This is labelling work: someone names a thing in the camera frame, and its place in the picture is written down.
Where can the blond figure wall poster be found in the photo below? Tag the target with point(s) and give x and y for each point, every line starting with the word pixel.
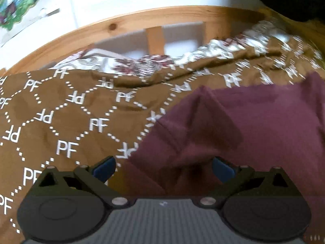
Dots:
pixel 20 2

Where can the brown printed blanket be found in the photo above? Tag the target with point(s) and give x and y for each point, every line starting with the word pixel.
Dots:
pixel 63 106

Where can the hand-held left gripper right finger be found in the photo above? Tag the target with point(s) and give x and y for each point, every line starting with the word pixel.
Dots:
pixel 223 169

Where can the maroon long-sleeve shirt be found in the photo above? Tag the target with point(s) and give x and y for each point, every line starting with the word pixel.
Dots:
pixel 241 122

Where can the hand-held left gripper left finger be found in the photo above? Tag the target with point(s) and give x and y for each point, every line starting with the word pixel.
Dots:
pixel 102 169

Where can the wooden bed frame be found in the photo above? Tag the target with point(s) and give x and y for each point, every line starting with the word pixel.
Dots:
pixel 114 26

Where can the white wall pipe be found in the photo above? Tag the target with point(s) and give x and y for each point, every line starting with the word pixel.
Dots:
pixel 72 5

